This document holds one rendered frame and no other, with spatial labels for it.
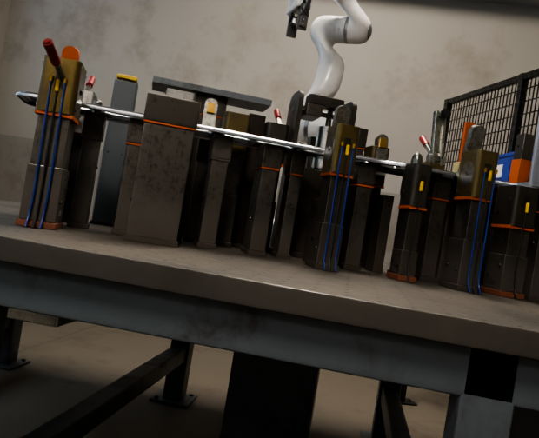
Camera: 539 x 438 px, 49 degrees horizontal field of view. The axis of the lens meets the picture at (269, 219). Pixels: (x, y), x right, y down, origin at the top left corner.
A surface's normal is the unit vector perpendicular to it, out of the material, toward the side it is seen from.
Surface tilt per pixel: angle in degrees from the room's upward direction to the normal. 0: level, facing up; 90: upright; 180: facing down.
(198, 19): 90
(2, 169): 90
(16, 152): 90
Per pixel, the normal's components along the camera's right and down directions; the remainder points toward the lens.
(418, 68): -0.14, -0.03
